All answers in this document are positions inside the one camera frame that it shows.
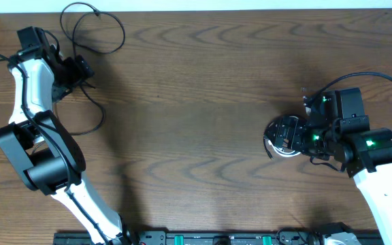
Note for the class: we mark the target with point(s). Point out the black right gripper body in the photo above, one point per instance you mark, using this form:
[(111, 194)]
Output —
[(316, 140)]

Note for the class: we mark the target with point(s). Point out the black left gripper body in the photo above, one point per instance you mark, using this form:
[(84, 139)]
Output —
[(81, 68)]

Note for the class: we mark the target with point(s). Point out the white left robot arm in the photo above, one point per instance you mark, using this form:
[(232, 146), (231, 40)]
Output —
[(42, 152)]

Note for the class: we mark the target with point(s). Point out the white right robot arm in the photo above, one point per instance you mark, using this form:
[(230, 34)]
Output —
[(367, 159)]

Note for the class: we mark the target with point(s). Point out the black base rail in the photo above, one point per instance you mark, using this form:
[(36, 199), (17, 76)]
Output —
[(332, 233)]

